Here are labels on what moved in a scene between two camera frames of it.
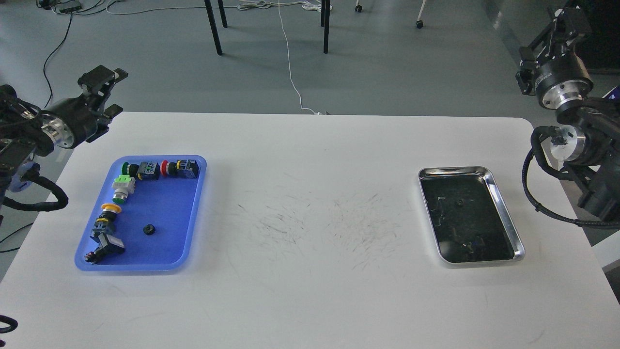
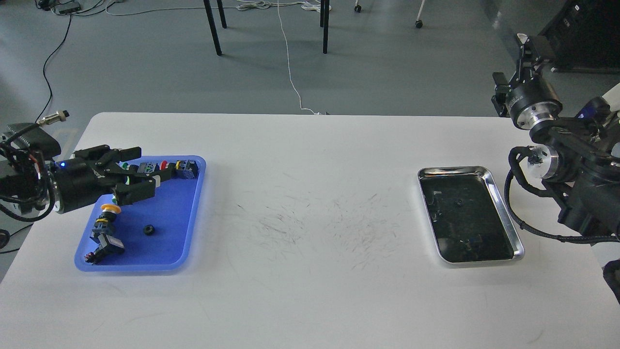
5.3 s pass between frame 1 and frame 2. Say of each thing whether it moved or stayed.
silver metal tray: stayed
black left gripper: moved
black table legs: stayed
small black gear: stayed
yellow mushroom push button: stayed
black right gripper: moved
